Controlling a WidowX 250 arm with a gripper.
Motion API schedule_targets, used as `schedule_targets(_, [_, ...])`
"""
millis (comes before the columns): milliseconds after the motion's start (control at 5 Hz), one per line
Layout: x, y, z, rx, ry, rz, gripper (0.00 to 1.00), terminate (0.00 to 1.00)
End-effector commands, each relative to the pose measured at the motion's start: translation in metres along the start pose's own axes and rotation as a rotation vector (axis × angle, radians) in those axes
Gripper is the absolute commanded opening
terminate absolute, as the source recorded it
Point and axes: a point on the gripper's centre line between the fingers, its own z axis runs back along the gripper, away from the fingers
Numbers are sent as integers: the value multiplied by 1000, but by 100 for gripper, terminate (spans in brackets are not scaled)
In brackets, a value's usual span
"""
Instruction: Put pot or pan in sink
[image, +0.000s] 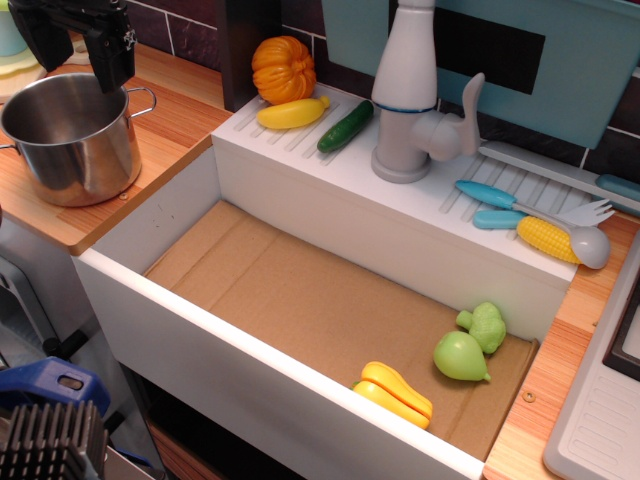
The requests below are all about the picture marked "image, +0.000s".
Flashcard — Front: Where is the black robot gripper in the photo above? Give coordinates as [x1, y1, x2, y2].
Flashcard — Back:
[8, 0, 136, 93]

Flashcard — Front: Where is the stainless steel pot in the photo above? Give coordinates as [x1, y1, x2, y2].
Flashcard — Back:
[1, 73, 157, 207]

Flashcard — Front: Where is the grey finned heat sink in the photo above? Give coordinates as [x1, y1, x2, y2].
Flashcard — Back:
[1, 401, 109, 479]

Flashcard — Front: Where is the light green cup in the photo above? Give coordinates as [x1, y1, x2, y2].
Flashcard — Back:
[0, 0, 27, 57]

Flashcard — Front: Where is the pale yellow plate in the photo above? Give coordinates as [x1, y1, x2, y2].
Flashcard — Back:
[1, 49, 43, 78]

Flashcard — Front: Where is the orange toy pumpkin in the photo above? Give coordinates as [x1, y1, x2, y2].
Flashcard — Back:
[251, 36, 316, 105]

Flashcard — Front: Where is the yellow toy squash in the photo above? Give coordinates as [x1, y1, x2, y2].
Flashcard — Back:
[256, 96, 330, 130]

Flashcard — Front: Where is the green toy cucumber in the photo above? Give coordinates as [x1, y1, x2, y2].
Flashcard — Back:
[316, 100, 374, 153]

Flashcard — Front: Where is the blue clamp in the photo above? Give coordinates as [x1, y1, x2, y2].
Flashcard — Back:
[1, 357, 111, 415]

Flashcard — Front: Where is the grey toy faucet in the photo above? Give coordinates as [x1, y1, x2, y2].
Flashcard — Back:
[371, 1, 485, 184]

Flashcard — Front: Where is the brown cardboard sheet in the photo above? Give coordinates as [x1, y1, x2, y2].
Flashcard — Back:
[146, 201, 538, 460]

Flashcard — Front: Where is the yellow toy bell pepper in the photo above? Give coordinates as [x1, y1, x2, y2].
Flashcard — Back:
[352, 361, 433, 430]

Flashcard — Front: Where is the green toy pear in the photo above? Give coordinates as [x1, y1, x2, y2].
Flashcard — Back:
[433, 331, 491, 381]

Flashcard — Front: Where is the green toy broccoli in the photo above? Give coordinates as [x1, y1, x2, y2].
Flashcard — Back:
[456, 302, 507, 355]

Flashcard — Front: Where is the yellow toy corn cob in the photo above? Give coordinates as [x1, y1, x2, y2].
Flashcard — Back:
[516, 216, 581, 265]

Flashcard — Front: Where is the white toy stove top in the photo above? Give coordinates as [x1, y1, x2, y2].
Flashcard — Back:
[542, 259, 640, 480]

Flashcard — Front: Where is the blue handled grey fork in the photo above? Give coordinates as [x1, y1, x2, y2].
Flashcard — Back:
[455, 180, 615, 227]

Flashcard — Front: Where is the teal wall shelf panel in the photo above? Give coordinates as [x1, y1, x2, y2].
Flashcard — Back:
[322, 1, 639, 148]

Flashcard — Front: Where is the blue handled grey spoon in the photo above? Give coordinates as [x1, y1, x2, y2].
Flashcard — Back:
[473, 210, 610, 269]

